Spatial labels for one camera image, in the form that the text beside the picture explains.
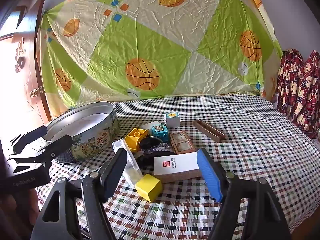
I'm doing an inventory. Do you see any brass door handle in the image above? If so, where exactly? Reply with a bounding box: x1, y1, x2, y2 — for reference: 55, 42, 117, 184
30, 86, 44, 98

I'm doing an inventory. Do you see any green basketball print sheet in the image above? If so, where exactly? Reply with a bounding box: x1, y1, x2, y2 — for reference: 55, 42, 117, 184
40, 0, 284, 118

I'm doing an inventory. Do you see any white flat card box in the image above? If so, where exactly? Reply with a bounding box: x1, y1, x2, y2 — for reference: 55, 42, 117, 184
140, 121, 165, 133

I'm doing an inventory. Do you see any yellow cube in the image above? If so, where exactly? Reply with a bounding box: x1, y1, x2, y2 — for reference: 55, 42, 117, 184
135, 174, 163, 203

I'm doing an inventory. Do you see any yellow toy building block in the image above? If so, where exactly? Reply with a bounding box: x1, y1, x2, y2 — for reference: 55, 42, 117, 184
124, 128, 146, 153

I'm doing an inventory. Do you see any black glossy oval disc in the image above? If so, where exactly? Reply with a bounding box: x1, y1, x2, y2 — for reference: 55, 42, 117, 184
139, 136, 157, 150

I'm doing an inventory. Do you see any white and cork box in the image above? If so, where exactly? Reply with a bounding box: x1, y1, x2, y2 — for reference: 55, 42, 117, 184
153, 152, 202, 183

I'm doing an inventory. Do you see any red plaid bear cloth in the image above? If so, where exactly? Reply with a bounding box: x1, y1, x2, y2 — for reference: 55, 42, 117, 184
276, 49, 320, 140

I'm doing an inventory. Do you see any round printed cookie tin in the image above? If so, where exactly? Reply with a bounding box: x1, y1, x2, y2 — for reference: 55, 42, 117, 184
46, 101, 121, 164

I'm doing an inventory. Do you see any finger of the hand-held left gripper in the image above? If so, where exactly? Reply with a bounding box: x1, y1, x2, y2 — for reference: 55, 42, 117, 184
9, 135, 73, 167
9, 126, 48, 153

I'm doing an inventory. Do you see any brown wooden door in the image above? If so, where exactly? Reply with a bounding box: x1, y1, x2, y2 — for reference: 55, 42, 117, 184
0, 0, 53, 128

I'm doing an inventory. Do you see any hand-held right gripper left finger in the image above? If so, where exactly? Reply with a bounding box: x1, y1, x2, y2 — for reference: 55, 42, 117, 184
31, 148, 128, 240

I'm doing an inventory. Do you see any black sequined hair clip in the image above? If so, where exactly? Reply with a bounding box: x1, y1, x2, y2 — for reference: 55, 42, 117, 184
135, 142, 175, 168

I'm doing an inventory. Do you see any blue toy building block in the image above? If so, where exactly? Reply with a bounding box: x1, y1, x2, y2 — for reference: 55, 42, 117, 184
152, 123, 168, 142

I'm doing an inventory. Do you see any checked bed cloth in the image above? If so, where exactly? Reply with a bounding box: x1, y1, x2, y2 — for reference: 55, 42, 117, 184
36, 94, 320, 240

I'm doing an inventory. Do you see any white cube with sunflower print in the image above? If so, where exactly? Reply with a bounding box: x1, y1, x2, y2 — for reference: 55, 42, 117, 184
164, 112, 181, 128

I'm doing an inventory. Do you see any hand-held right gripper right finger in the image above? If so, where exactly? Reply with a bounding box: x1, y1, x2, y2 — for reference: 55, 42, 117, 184
197, 148, 292, 240

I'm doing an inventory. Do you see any brown folding comb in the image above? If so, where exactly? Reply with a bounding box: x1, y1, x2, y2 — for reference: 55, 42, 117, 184
193, 119, 226, 141

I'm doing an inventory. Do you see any clear plastic box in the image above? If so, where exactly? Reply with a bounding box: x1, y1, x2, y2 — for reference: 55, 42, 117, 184
112, 138, 143, 188

